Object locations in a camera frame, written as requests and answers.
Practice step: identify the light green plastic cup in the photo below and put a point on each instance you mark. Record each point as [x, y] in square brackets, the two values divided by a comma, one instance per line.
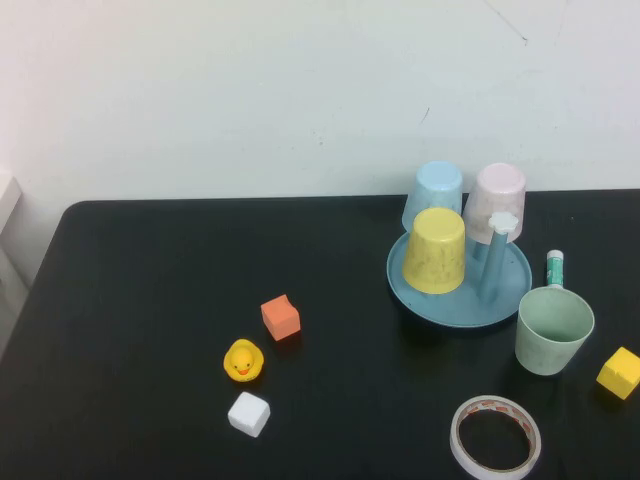
[540, 355]

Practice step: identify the yellow plastic cup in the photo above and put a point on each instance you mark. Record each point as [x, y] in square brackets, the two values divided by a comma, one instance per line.
[434, 250]

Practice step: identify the light blue plastic cup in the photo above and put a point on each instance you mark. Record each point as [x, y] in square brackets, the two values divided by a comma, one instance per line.
[437, 185]

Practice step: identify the blue cup stand with pegs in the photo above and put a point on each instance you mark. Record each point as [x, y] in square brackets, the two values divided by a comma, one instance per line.
[450, 310]

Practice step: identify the light pink plastic cup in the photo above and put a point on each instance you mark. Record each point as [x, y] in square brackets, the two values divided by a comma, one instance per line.
[500, 192]

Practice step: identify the orange cube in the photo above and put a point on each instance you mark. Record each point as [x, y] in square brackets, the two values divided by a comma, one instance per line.
[280, 317]

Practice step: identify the yellow rubber duck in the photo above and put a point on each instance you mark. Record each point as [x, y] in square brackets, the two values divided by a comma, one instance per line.
[243, 362]

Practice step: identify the white cube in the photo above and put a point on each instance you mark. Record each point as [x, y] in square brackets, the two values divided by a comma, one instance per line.
[248, 414]

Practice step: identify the green and white glue stick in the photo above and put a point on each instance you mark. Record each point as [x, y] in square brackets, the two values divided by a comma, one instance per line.
[556, 270]

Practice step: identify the white tape roll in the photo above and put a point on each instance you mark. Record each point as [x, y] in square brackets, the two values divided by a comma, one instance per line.
[535, 442]

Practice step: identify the yellow cube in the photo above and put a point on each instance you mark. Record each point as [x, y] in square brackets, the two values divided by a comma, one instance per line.
[620, 375]

